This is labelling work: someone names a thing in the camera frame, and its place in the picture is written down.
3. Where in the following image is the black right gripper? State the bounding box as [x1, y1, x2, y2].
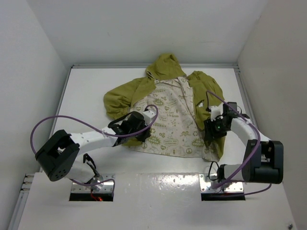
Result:
[203, 117, 229, 141]

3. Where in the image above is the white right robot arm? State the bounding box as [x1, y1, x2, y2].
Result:
[204, 102, 283, 187]

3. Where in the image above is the aluminium table frame rail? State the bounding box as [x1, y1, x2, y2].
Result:
[71, 63, 239, 69]

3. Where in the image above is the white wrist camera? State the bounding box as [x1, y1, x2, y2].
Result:
[142, 110, 156, 124]
[209, 104, 223, 121]

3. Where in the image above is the olive green hooded jacket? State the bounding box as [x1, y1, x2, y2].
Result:
[104, 53, 225, 161]

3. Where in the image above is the metal base plate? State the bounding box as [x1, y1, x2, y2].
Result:
[69, 173, 115, 202]
[199, 173, 246, 201]

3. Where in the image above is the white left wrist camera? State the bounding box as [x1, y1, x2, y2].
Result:
[142, 110, 156, 124]

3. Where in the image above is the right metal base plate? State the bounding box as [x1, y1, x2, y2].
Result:
[199, 173, 246, 201]

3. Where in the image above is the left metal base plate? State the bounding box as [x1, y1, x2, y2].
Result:
[69, 173, 115, 202]

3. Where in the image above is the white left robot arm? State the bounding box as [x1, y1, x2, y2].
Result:
[34, 109, 157, 186]

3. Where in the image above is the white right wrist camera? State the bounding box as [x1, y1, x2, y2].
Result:
[209, 104, 223, 121]

